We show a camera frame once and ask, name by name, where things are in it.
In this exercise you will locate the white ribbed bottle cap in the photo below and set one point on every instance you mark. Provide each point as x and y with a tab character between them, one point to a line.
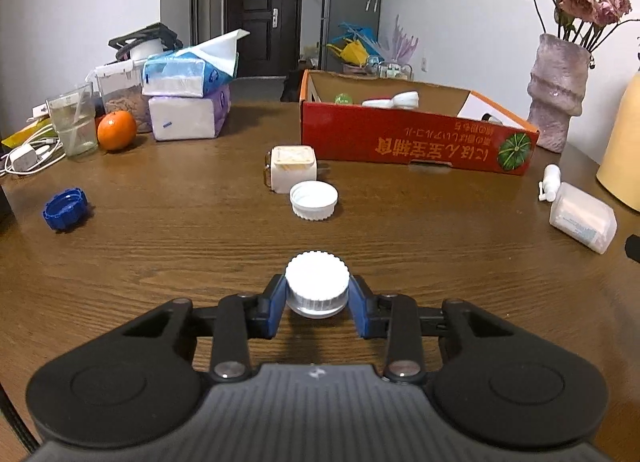
316	277

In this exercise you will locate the green spray bottle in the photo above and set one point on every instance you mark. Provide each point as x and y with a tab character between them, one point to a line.
343	98

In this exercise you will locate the clear plastic food container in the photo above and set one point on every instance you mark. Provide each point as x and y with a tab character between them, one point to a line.
122	102

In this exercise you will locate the blue tissue pack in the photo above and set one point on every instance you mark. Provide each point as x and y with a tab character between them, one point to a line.
175	74

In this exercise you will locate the red cardboard box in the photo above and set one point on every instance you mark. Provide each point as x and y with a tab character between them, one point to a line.
400	142

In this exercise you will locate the white flat card box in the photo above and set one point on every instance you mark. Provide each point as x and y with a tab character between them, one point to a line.
485	108

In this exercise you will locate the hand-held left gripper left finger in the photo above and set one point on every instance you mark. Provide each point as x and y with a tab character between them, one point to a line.
274	307

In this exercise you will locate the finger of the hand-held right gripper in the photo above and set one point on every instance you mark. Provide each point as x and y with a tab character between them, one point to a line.
634	247

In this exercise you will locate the blue and yellow bags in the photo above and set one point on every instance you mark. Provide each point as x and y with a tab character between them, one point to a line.
352	49

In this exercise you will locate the dark brown door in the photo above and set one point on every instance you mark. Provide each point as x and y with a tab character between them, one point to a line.
260	42

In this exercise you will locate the white plastic bottle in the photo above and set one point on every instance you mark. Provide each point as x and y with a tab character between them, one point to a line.
582	217

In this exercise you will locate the white red lint brush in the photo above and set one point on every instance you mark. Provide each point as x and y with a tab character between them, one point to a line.
400	101

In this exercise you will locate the metal trolley with bottles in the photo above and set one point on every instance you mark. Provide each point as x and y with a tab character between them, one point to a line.
395	71

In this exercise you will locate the white wide bottle cap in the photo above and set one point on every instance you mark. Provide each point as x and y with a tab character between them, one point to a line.
314	204

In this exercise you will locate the blue bottle cap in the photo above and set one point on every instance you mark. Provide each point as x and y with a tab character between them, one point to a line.
62	212

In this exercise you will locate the white square jar wooden lid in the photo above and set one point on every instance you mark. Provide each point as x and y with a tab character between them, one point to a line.
292	169

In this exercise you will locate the yellow thermos jug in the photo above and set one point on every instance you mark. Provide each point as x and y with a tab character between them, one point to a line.
625	157

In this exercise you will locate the purple white tissue pack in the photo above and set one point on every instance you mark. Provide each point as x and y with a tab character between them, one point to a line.
182	117

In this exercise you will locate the grey pink ceramic vase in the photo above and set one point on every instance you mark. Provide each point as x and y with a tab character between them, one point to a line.
555	92

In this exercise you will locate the clear drinking glass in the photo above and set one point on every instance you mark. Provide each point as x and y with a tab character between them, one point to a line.
75	137

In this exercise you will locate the black plastic bag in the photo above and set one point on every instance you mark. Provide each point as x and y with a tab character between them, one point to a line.
292	87

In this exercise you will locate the orange fruit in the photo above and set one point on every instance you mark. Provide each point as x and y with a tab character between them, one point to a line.
116	130

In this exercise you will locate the purple wing decoration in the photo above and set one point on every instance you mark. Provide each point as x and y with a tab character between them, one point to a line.
404	44

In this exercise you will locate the grey refrigerator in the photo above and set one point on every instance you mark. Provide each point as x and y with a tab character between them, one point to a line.
345	7

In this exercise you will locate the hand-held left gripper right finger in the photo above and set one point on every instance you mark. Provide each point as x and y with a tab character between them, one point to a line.
357	307

